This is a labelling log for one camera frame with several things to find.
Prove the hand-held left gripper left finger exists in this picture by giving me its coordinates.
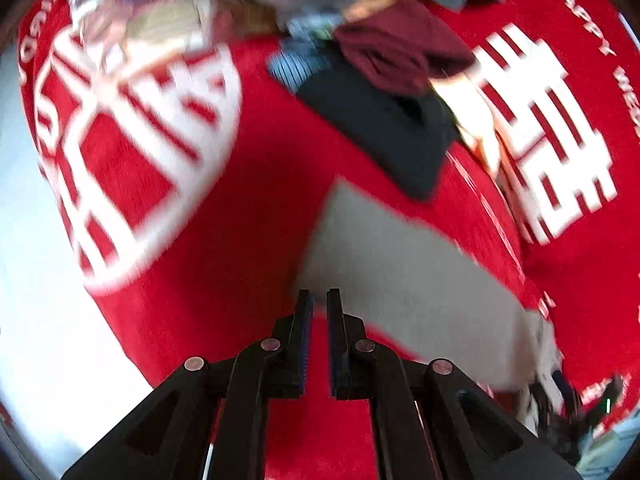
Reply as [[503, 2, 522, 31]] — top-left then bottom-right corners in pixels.
[[61, 289, 314, 480]]

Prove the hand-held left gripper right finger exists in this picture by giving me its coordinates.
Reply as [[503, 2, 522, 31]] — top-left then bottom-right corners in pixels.
[[326, 288, 583, 480]]

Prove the grey cloth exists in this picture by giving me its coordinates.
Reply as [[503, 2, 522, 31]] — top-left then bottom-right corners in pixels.
[[295, 177, 563, 392]]

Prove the pale blue cloth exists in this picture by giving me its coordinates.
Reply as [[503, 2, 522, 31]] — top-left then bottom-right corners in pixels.
[[575, 412, 640, 480]]

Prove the red printed blanket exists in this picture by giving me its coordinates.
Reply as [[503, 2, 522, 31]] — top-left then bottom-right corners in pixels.
[[17, 0, 640, 480]]

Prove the black garment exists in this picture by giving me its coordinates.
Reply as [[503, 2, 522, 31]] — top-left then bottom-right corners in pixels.
[[296, 52, 458, 201]]

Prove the pale orange garment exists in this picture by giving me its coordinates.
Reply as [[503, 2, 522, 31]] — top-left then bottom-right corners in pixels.
[[430, 77, 506, 181]]

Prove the blue striped garment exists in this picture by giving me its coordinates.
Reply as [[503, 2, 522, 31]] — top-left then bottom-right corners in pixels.
[[266, 35, 341, 93]]

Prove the maroon garment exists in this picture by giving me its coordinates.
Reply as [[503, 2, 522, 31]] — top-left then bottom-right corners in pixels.
[[334, 0, 476, 98]]

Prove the pale floral cloth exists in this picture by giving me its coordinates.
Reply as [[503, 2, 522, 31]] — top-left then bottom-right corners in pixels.
[[70, 0, 281, 76]]

